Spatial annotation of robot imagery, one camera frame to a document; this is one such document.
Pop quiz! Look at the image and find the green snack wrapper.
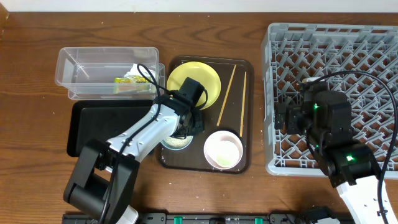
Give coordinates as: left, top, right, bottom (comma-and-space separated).
114, 76, 150, 93

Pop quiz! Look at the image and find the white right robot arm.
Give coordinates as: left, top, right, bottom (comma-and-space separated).
274, 90, 397, 223

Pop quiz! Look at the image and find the white cup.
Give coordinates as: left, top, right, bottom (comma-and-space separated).
205, 140, 240, 169

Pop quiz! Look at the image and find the light blue bowl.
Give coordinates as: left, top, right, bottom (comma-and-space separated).
160, 134, 194, 151

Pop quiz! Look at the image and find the black food waste tray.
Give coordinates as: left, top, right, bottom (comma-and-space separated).
67, 100, 153, 157

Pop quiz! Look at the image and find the clear plastic waste bin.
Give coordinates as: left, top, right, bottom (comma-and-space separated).
55, 47, 165, 100

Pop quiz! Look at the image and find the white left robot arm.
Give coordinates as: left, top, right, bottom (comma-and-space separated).
63, 90, 201, 223

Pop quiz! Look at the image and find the dark brown serving tray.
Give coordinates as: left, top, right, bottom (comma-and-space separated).
156, 55, 254, 174

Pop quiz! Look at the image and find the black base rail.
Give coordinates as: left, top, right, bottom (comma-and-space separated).
61, 205, 355, 224

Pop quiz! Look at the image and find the white tissue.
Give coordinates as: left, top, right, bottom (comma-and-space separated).
124, 64, 146, 79

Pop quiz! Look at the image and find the grey dishwasher rack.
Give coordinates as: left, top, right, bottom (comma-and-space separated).
261, 23, 397, 179

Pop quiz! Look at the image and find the wooden chopstick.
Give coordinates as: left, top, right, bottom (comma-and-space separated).
239, 72, 247, 137
216, 65, 237, 126

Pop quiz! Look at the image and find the yellow round plate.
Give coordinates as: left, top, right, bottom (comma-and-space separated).
167, 62, 221, 110

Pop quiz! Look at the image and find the right wooden chopstick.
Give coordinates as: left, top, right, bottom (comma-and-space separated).
239, 72, 247, 137

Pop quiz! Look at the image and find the left wooden chopstick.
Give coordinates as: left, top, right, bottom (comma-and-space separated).
216, 65, 237, 126

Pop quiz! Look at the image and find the pink bowl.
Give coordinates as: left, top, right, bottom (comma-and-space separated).
203, 131, 243, 170

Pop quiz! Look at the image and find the white rice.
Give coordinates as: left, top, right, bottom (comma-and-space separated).
163, 135, 192, 149

